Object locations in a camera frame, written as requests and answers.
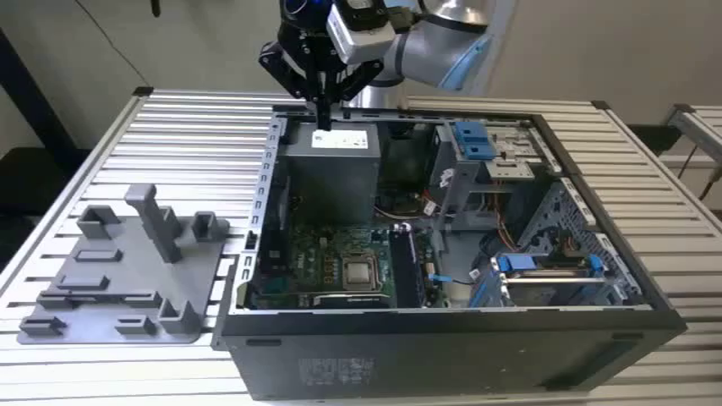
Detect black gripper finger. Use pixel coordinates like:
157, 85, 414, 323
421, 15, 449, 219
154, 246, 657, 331
324, 60, 386, 130
258, 40, 325, 130

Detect black RAM slot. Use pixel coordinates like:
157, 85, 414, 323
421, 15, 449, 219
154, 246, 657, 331
410, 230, 429, 308

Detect blue drive bay latches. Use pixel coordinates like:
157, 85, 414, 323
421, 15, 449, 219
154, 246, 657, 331
452, 120, 494, 162

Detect grey power supply unit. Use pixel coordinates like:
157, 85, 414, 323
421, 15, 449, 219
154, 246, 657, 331
280, 122, 384, 226

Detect grey metal drive cage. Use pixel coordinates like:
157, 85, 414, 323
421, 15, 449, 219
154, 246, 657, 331
429, 119, 561, 232

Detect CPU socket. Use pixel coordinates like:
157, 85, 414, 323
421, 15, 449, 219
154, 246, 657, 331
336, 250, 388, 294

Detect green motherboard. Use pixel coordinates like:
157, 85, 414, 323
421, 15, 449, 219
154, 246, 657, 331
248, 222, 453, 310

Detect silver CPU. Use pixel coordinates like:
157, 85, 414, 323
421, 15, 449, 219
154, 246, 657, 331
345, 261, 378, 291

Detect hard disk in blue carrier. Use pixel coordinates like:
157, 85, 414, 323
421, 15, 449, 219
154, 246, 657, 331
489, 252, 609, 309

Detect black graphics card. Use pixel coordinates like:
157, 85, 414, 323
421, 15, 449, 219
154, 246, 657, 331
298, 291, 396, 310

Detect black box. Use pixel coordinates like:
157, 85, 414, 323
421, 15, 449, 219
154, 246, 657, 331
625, 123, 685, 158

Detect grey plastic parts rack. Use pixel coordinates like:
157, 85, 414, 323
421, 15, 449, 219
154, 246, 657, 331
15, 183, 232, 346

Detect aluminium side table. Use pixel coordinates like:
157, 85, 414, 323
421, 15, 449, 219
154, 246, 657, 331
657, 103, 722, 170

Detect black PC case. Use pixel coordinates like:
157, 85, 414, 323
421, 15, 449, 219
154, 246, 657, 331
209, 103, 689, 402

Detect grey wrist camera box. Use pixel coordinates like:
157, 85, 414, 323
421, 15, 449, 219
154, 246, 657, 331
325, 0, 398, 66

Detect thin black wall wire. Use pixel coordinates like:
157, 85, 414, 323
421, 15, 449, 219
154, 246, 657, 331
75, 0, 151, 89

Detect yellow white wire bundle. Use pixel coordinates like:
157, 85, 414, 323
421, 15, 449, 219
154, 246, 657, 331
376, 192, 440, 220

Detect orange wires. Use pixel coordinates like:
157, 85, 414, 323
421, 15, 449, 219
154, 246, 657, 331
488, 190, 524, 253

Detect blue tipped black wire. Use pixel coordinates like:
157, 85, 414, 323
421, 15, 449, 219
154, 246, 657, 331
428, 270, 488, 287

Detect yellow red wires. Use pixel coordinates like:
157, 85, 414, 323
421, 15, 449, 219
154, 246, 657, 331
556, 234, 584, 255

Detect dangling dark cables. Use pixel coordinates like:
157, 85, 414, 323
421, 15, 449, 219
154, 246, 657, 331
676, 143, 722, 202

